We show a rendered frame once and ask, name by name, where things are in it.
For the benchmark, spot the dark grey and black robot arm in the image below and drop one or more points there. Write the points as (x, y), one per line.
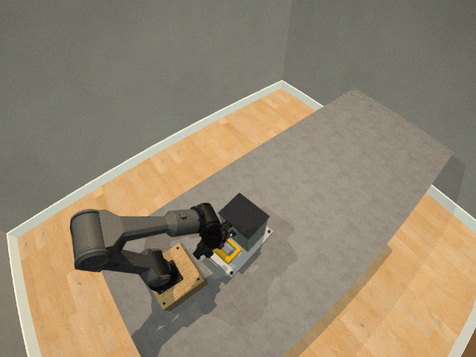
(99, 236)

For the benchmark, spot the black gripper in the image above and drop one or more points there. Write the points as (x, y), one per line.
(205, 248)

